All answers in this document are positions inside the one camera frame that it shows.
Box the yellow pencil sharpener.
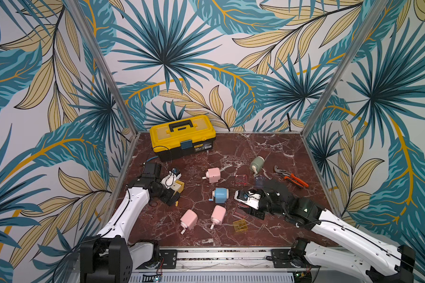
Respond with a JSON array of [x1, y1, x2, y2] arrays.
[[172, 180, 185, 206]]

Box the yellow transparent tray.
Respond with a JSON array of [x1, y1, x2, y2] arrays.
[[233, 219, 248, 233]]

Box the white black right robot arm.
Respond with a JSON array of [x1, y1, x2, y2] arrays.
[[234, 180, 416, 283]]

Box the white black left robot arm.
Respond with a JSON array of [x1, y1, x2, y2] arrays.
[[79, 162, 181, 283]]

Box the blue transparent tray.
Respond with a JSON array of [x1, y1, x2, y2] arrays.
[[255, 176, 267, 187]]

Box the pink transparent tray back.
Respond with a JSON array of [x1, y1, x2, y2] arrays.
[[234, 175, 248, 186]]

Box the pink sharpener front left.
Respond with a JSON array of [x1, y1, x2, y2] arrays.
[[180, 209, 198, 235]]

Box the blue pencil sharpener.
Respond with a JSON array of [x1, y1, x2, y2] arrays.
[[209, 187, 229, 204]]

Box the green pencil sharpener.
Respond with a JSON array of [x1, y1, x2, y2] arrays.
[[250, 156, 265, 176]]

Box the pink sharpener centre back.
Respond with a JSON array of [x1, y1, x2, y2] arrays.
[[202, 167, 221, 183]]

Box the yellow black toolbox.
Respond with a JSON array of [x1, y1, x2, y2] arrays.
[[149, 115, 216, 162]]

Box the orange handled pliers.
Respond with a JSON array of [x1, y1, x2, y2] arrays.
[[274, 166, 309, 189]]

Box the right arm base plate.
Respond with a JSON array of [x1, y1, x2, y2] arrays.
[[270, 249, 306, 268]]

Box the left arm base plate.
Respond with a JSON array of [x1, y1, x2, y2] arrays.
[[139, 250, 178, 270]]

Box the aluminium front rail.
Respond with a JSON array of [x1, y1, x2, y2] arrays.
[[68, 246, 376, 283]]

